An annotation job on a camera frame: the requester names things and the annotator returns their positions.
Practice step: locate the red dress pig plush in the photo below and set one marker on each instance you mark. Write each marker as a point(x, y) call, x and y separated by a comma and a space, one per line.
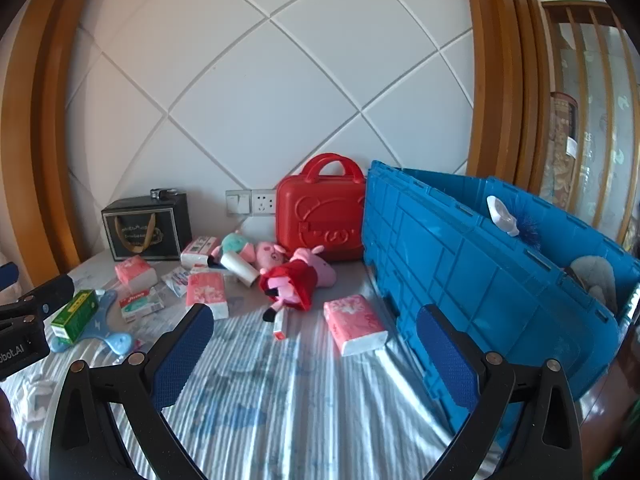
point(295, 280)

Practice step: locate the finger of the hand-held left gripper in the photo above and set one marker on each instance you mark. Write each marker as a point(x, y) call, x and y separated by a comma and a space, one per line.
point(7, 276)
point(45, 295)

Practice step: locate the pink white tube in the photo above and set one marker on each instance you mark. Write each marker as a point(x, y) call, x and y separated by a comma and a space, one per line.
point(138, 344)

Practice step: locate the grey fluffy item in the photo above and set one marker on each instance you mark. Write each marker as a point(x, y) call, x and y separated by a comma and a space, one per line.
point(595, 275)

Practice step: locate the red plastic suitcase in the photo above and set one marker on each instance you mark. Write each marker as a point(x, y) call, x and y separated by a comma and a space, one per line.
point(320, 210)

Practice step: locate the wooden slat partition screen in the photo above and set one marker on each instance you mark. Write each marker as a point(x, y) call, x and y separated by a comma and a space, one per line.
point(605, 125)

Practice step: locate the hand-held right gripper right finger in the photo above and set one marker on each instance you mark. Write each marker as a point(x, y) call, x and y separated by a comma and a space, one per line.
point(445, 355)

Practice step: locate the light blue boomerang toy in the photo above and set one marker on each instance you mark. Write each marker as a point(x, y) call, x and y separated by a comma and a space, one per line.
point(107, 317)

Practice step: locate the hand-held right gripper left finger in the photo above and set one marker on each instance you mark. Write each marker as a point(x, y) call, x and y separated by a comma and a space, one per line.
point(182, 350)

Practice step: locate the blue white wipes packet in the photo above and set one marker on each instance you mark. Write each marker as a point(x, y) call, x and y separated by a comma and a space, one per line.
point(176, 281)

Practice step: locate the green dress pig plush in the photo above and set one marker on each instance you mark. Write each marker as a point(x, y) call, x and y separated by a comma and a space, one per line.
point(267, 255)

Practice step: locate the striped blue white bedsheet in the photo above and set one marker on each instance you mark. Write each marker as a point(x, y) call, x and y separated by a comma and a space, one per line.
point(280, 400)

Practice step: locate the white wall socket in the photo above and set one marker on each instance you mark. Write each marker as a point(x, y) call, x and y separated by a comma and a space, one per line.
point(263, 202)

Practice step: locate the pink tissue pack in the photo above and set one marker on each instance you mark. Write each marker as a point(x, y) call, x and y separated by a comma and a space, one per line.
point(206, 294)
point(135, 272)
point(352, 322)

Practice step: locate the white green red medicine box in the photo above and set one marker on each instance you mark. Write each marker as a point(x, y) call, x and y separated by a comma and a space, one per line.
point(141, 305)

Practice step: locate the rolled patterned carpet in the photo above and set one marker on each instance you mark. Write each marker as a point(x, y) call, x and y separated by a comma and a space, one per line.
point(562, 145)

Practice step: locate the white toilet paper roll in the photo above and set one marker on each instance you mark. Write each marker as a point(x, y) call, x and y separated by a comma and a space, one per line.
point(240, 267)

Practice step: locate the blue plastic storage crate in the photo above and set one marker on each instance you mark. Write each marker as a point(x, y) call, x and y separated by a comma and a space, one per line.
point(450, 270)

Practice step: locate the black gift bag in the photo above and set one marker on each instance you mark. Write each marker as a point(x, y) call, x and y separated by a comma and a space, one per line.
point(165, 225)

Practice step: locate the white red tissue pack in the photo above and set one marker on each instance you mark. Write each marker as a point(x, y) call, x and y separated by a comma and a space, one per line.
point(197, 250)

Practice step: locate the small metal clip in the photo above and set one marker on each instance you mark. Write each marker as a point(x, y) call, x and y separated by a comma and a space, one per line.
point(162, 193)

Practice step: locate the white wall switch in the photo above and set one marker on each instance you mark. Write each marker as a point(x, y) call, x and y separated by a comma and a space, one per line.
point(237, 203)

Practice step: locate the small white red tube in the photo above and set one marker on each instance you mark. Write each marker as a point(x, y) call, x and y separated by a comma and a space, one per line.
point(279, 322)

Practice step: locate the white blue bristle brush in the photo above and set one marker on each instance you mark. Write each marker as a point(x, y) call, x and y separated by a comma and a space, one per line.
point(502, 212)

